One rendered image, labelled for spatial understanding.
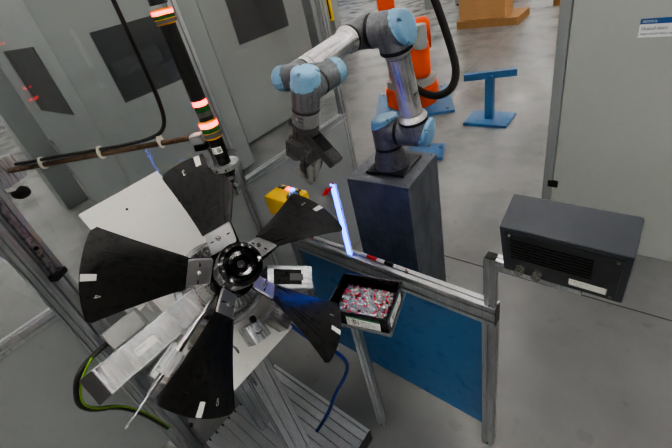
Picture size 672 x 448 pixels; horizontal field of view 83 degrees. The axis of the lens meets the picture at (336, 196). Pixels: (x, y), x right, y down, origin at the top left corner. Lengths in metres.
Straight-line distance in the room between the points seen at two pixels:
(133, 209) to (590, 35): 2.12
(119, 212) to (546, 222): 1.18
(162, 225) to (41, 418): 0.91
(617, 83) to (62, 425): 2.84
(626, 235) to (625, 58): 1.47
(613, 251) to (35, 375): 1.80
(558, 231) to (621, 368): 1.41
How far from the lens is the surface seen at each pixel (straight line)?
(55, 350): 1.80
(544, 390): 2.16
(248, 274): 1.03
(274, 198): 1.55
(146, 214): 1.33
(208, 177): 1.15
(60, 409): 1.94
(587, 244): 0.95
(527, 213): 1.00
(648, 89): 2.38
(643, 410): 2.23
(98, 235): 1.02
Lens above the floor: 1.84
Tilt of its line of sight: 32 degrees down
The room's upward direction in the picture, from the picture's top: 14 degrees counter-clockwise
